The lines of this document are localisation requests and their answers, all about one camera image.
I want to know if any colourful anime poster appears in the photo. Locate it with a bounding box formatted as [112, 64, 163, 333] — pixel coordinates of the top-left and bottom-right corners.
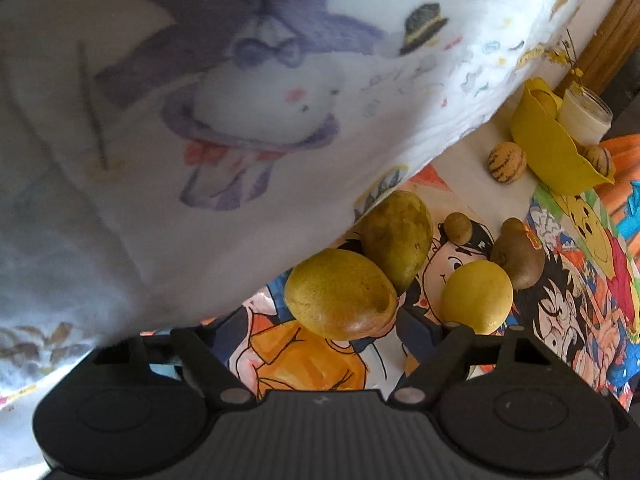
[524, 180, 640, 412]

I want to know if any round yellow lemon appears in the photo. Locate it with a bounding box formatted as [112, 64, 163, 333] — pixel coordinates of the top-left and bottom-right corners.
[439, 259, 515, 336]

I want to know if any cartoon boys poster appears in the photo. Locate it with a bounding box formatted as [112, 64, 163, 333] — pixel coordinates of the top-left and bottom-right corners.
[140, 161, 539, 405]

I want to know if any large brown kiwi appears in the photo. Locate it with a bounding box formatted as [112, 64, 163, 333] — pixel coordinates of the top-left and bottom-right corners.
[489, 232, 546, 291]

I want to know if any yellow bowl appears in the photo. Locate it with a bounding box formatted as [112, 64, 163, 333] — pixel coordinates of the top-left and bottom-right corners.
[509, 77, 617, 196]

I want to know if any walnut in bowl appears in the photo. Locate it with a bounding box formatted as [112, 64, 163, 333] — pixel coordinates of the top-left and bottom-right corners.
[582, 144, 615, 177]

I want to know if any yellow-green mango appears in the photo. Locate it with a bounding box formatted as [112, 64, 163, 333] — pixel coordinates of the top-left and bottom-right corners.
[284, 248, 399, 341]

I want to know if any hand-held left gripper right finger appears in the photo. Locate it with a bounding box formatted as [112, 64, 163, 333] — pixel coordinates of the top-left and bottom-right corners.
[387, 309, 557, 407]

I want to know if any white printed blanket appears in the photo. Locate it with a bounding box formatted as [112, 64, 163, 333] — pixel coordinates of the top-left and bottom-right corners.
[0, 0, 610, 413]

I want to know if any orange pumpkin poster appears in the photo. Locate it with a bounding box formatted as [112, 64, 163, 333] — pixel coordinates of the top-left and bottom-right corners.
[594, 132, 640, 242]

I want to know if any glass jar with white candle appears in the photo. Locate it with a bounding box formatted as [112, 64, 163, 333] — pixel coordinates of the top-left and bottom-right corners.
[556, 87, 614, 147]

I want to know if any striped brown walnut on table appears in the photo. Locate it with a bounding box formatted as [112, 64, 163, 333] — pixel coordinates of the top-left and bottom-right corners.
[488, 141, 528, 181]

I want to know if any yellow fruit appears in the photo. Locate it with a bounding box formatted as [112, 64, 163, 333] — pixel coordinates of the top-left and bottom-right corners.
[530, 88, 559, 117]

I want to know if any dark green mango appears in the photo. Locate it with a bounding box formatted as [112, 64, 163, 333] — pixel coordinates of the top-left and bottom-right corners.
[360, 190, 434, 295]

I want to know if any wooden post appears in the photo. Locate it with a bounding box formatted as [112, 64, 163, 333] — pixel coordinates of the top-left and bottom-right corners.
[574, 0, 640, 97]

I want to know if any yellow flower sprig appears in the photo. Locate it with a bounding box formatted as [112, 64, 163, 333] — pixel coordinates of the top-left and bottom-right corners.
[542, 27, 587, 94]

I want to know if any small round brown fruit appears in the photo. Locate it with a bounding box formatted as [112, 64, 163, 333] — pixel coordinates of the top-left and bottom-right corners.
[444, 212, 474, 242]

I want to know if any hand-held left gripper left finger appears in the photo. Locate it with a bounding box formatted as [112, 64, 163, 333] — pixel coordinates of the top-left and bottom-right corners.
[92, 326, 254, 408]

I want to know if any small brown kiwi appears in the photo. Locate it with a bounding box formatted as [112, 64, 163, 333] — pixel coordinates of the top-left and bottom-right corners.
[501, 217, 527, 241]

